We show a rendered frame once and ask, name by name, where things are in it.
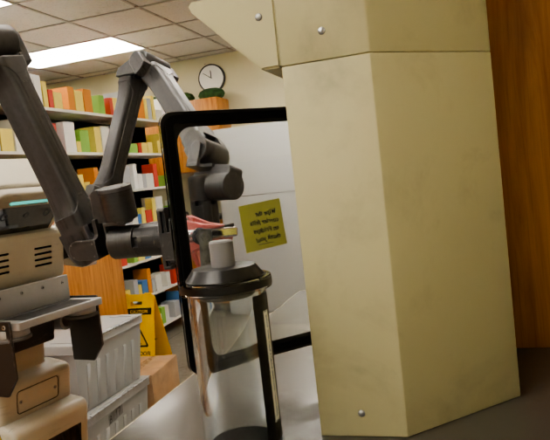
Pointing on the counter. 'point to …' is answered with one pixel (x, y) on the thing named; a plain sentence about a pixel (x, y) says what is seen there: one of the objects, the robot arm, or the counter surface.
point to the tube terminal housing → (399, 210)
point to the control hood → (244, 28)
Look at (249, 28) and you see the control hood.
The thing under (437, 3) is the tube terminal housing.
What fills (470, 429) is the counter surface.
